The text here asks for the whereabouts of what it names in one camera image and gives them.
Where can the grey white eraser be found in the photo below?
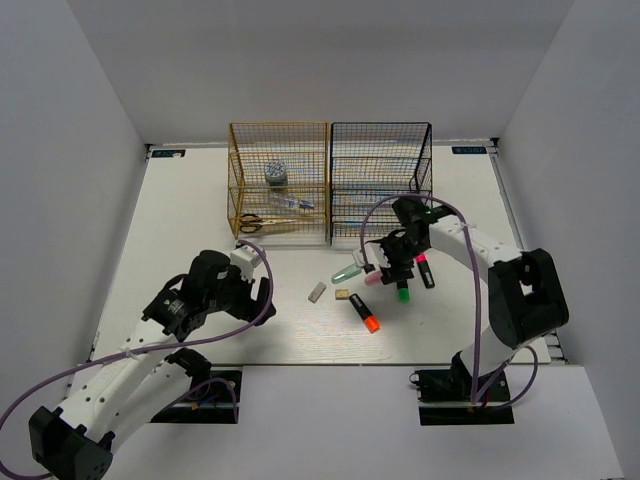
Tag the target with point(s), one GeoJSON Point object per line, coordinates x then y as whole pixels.
{"type": "Point", "coordinates": [317, 292]}

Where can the left blue table label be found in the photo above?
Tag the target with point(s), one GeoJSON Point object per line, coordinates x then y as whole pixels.
{"type": "Point", "coordinates": [168, 153]}

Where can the black handled scissors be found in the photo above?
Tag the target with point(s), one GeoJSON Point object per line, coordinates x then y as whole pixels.
{"type": "Point", "coordinates": [252, 223]}

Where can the gold wire mesh basket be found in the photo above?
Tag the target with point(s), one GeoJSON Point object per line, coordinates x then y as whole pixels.
{"type": "Point", "coordinates": [303, 146]}

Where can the round blue white tape tin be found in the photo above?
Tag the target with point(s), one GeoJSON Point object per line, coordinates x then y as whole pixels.
{"type": "Point", "coordinates": [276, 174]}

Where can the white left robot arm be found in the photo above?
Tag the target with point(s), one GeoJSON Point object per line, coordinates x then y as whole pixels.
{"type": "Point", "coordinates": [157, 364]}

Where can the green correction tape dispenser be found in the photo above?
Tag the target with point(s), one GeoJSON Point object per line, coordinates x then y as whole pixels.
{"type": "Point", "coordinates": [345, 274]}

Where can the orange black highlighter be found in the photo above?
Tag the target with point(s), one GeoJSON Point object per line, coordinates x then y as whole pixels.
{"type": "Point", "coordinates": [369, 320]}

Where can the pink black highlighter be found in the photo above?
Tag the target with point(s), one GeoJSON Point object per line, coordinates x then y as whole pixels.
{"type": "Point", "coordinates": [425, 271]}

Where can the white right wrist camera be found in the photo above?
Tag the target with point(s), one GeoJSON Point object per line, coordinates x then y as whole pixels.
{"type": "Point", "coordinates": [372, 256]}

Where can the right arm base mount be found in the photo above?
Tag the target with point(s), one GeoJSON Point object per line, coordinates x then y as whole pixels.
{"type": "Point", "coordinates": [446, 401]}

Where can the green black highlighter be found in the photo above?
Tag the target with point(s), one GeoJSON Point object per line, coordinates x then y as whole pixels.
{"type": "Point", "coordinates": [403, 291]}

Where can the pink correction tape dispenser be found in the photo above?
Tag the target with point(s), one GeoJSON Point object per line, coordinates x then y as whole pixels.
{"type": "Point", "coordinates": [373, 278]}

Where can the black wire mesh basket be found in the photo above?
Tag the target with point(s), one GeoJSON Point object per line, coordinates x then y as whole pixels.
{"type": "Point", "coordinates": [369, 161]}

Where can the small beige eraser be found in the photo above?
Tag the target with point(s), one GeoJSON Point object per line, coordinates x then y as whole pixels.
{"type": "Point", "coordinates": [341, 294]}

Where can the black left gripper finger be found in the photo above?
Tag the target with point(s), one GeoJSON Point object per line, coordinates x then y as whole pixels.
{"type": "Point", "coordinates": [263, 301]}
{"type": "Point", "coordinates": [252, 313]}

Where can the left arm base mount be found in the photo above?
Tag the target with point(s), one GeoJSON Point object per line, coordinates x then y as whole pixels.
{"type": "Point", "coordinates": [211, 405]}

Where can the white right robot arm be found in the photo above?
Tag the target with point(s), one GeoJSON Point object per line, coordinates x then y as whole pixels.
{"type": "Point", "coordinates": [518, 295]}

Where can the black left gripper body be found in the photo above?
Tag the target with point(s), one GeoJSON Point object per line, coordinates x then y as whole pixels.
{"type": "Point", "coordinates": [235, 291]}

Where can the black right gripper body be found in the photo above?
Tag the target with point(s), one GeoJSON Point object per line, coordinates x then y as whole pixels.
{"type": "Point", "coordinates": [398, 250]}

